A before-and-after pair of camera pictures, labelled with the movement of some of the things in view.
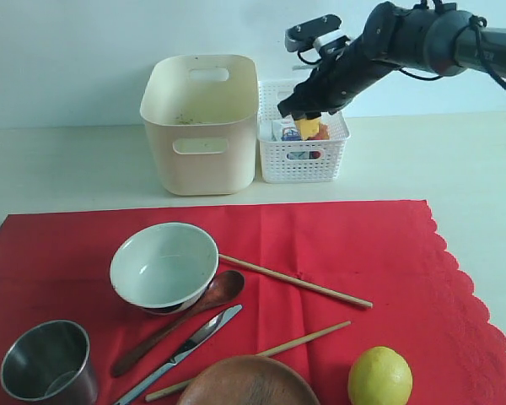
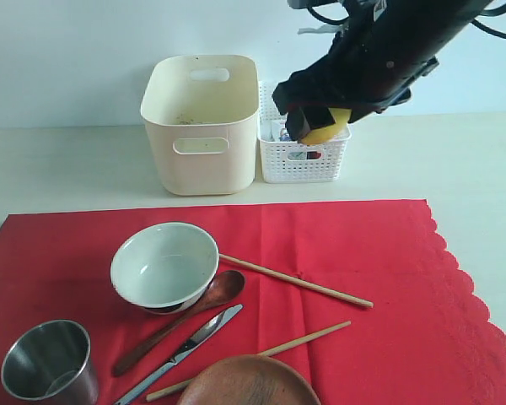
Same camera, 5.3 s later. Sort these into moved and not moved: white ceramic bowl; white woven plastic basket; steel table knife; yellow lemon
Moved: yellow lemon
Not moved: white ceramic bowl; steel table knife; white woven plastic basket
